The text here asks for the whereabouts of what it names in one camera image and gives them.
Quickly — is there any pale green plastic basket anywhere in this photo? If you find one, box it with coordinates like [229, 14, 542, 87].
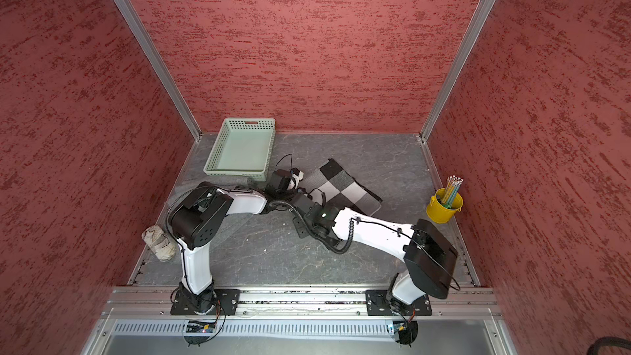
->
[203, 118, 276, 182]

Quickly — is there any black white checkered scarf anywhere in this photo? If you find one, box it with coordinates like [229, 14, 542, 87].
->
[299, 159, 383, 216]

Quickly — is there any right corner aluminium post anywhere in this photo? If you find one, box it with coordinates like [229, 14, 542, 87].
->
[420, 0, 496, 143]

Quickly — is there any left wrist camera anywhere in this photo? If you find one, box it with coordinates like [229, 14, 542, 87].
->
[268, 168, 304, 194]

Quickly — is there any colored pencils bundle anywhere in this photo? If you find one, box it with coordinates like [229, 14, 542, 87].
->
[440, 175, 463, 208]

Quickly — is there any yellow pencil bucket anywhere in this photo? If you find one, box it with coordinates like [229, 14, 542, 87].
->
[426, 189, 463, 224]

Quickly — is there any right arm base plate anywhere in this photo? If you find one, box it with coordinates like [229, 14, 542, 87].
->
[365, 289, 432, 317]

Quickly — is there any grey cloth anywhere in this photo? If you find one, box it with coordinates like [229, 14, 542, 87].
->
[165, 182, 233, 248]

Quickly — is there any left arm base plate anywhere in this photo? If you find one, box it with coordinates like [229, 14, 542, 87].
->
[170, 289, 242, 317]

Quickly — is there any left corner aluminium post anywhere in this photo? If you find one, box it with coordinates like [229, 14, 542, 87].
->
[113, 0, 203, 142]

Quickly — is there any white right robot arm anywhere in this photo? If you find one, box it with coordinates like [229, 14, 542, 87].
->
[289, 194, 460, 308]

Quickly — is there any corner aluminium post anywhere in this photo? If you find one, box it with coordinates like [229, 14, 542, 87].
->
[113, 0, 203, 142]
[420, 0, 496, 143]

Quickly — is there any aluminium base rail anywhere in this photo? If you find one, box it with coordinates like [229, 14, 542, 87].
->
[100, 284, 504, 321]

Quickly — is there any crumpled beige rag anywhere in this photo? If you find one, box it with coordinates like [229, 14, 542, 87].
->
[141, 225, 177, 262]

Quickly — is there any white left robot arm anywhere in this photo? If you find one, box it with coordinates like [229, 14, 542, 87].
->
[165, 182, 298, 315]

